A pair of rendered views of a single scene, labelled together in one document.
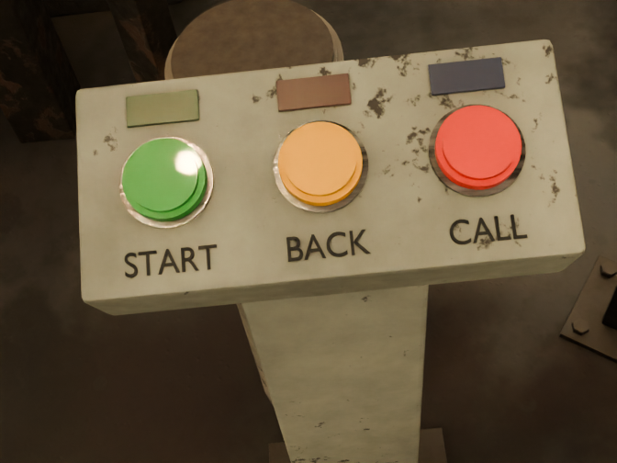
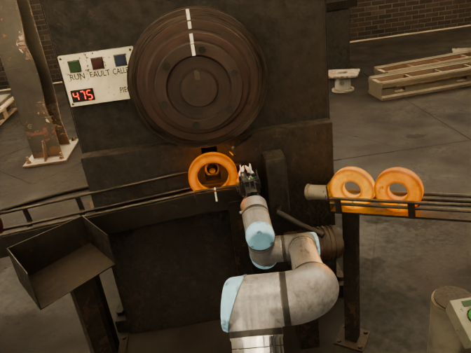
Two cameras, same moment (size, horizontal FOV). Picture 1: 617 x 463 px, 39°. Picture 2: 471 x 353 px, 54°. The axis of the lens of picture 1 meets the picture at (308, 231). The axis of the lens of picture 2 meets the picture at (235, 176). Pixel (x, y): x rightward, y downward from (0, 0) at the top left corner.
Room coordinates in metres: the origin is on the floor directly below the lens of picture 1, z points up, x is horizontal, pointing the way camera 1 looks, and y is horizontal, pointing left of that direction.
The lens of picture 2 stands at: (-0.54, 0.70, 1.47)
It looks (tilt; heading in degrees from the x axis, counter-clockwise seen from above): 25 degrees down; 354
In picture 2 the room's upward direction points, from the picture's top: 7 degrees counter-clockwise
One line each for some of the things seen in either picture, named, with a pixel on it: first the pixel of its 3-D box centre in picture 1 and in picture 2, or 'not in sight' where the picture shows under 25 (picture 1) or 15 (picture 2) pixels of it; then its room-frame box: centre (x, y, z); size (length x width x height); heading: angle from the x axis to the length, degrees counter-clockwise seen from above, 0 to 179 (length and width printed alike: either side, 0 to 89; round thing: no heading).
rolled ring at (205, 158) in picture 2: not in sight; (212, 176); (1.04, 0.62, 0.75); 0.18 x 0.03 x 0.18; 85
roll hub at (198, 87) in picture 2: not in sight; (198, 87); (0.94, 0.63, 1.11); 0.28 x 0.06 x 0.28; 86
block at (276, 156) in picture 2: not in sight; (275, 182); (1.03, 0.39, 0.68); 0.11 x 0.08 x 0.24; 176
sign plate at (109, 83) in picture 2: not in sight; (101, 76); (1.17, 0.95, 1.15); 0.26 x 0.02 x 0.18; 86
